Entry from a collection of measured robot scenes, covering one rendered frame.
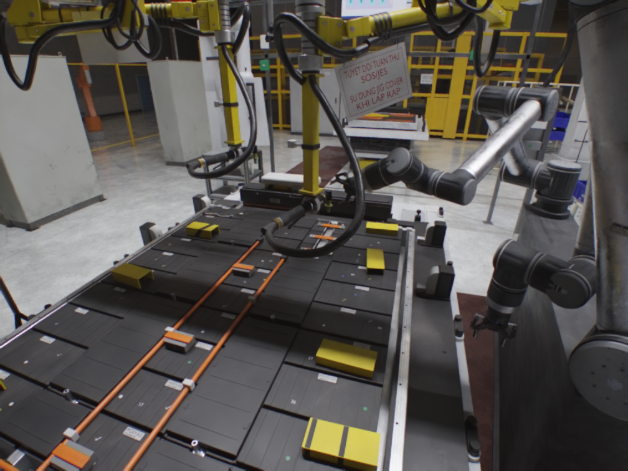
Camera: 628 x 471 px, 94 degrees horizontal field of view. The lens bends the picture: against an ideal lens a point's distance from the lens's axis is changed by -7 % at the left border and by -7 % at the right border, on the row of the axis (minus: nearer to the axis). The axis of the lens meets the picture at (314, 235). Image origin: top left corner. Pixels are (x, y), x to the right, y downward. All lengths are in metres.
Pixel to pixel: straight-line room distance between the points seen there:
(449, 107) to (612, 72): 10.21
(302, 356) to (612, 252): 0.80
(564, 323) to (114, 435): 1.50
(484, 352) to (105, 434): 2.28
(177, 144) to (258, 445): 6.94
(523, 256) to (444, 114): 10.09
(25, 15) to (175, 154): 5.70
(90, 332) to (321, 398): 0.77
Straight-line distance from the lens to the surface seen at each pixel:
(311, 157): 1.35
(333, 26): 1.34
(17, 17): 2.13
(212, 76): 5.28
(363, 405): 0.88
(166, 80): 7.35
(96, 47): 1.97
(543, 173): 2.56
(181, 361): 1.02
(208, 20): 1.81
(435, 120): 11.05
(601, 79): 0.88
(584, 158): 5.00
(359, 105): 1.43
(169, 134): 7.51
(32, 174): 5.39
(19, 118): 5.35
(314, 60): 1.30
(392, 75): 1.50
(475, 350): 2.60
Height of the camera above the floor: 1.72
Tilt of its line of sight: 27 degrees down
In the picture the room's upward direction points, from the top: straight up
